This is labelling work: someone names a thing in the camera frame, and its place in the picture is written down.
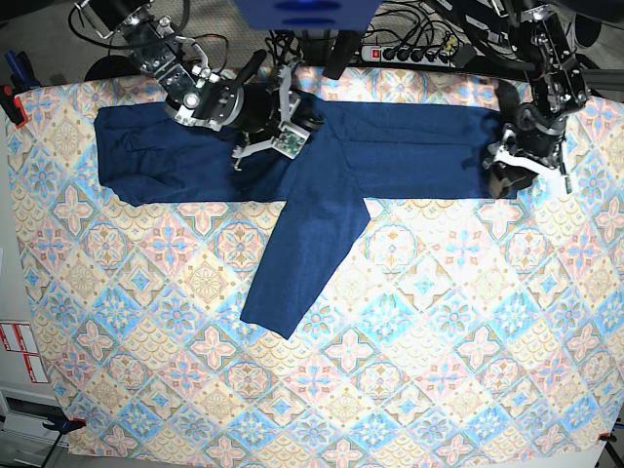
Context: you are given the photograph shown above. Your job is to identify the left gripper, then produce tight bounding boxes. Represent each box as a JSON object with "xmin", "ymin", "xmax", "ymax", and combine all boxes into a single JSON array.
[{"xmin": 488, "ymin": 104, "xmax": 567, "ymax": 198}]

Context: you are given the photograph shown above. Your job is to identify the black and red clamp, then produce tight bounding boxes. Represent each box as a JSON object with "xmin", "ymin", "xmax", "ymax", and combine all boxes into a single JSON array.
[{"xmin": 1, "ymin": 85, "xmax": 27, "ymax": 128}]

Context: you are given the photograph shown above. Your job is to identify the white power strip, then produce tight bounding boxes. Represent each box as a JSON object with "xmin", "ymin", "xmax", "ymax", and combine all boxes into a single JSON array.
[{"xmin": 360, "ymin": 45, "xmax": 454, "ymax": 67}]

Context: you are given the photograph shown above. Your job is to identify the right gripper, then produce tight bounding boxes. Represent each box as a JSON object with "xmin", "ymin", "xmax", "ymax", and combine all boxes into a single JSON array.
[{"xmin": 225, "ymin": 85, "xmax": 324, "ymax": 141}]

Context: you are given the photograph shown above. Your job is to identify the patterned tile tablecloth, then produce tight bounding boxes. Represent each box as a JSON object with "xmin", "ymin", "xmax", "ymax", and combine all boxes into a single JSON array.
[{"xmin": 1, "ymin": 77, "xmax": 623, "ymax": 467}]

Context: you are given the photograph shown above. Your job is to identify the blue long-sleeve T-shirt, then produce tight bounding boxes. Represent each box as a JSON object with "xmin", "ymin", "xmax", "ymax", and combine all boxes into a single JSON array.
[{"xmin": 95, "ymin": 95, "xmax": 502, "ymax": 337}]

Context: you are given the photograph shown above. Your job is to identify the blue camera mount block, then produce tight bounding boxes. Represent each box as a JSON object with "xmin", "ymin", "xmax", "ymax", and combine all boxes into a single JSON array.
[{"xmin": 234, "ymin": 0, "xmax": 382, "ymax": 30}]

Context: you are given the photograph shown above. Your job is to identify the black clamp lower right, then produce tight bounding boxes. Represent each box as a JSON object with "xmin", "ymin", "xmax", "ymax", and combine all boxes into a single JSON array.
[{"xmin": 599, "ymin": 433, "xmax": 617, "ymax": 443}]

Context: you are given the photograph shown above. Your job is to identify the black clamp lower left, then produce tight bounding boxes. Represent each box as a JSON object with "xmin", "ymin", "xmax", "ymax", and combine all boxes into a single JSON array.
[{"xmin": 42, "ymin": 415, "xmax": 86, "ymax": 435}]

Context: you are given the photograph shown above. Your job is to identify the white camera bracket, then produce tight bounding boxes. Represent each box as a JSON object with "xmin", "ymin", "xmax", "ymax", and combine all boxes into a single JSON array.
[
  {"xmin": 232, "ymin": 59, "xmax": 311, "ymax": 172},
  {"xmin": 482, "ymin": 124, "xmax": 579, "ymax": 197}
]

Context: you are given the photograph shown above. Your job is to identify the black camera pole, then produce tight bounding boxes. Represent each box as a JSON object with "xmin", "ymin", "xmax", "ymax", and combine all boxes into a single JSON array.
[{"xmin": 323, "ymin": 30, "xmax": 365, "ymax": 80}]

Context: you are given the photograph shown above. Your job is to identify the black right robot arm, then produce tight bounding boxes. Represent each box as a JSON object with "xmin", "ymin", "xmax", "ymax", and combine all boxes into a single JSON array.
[{"xmin": 68, "ymin": 1, "xmax": 323, "ymax": 141}]

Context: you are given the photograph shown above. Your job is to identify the red and white labels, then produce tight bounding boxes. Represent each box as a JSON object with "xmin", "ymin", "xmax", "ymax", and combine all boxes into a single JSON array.
[{"xmin": 1, "ymin": 321, "xmax": 50, "ymax": 384}]

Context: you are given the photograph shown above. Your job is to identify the black round stool base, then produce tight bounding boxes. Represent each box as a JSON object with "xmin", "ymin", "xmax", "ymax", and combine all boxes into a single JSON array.
[{"xmin": 84, "ymin": 56, "xmax": 140, "ymax": 82}]

